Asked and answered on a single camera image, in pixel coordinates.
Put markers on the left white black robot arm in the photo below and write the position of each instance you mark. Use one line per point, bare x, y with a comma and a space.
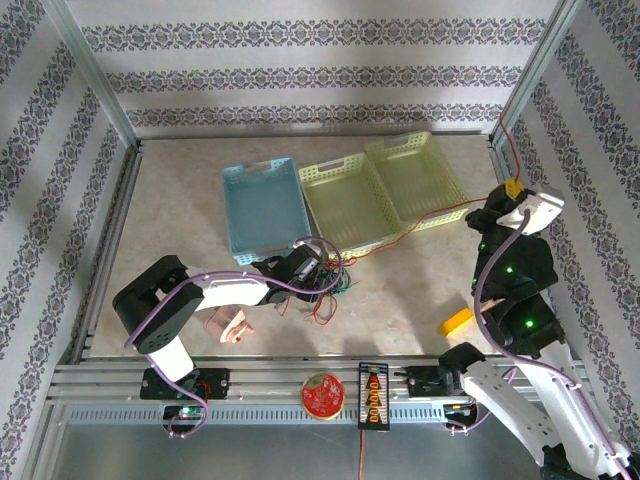
230, 292

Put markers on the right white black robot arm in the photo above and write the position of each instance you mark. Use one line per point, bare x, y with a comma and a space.
500, 395

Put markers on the blue plastic basket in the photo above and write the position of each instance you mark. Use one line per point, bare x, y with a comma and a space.
265, 210

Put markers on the pink plastic object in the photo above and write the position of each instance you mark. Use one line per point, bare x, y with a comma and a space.
227, 325

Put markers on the yellow-green plastic basket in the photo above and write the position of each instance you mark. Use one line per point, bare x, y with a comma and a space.
420, 180
350, 205

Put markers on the yellow block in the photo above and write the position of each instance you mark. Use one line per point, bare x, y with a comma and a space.
456, 321

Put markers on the round red tin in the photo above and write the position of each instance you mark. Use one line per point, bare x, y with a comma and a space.
323, 396

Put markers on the black connector strip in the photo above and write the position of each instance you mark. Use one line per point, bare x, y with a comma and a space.
373, 397

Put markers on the circuit board with green light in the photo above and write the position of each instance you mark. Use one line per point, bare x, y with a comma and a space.
186, 412

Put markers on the aluminium side rail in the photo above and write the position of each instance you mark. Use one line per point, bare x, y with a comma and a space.
115, 225
500, 160

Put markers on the aluminium front rail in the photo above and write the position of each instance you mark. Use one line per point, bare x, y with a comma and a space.
270, 375

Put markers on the aluminium frame post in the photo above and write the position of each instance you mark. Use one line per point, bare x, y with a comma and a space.
90, 70
530, 75

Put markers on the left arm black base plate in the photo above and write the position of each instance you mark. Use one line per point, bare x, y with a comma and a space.
217, 382

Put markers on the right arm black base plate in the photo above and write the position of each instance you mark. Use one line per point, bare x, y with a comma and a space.
425, 382

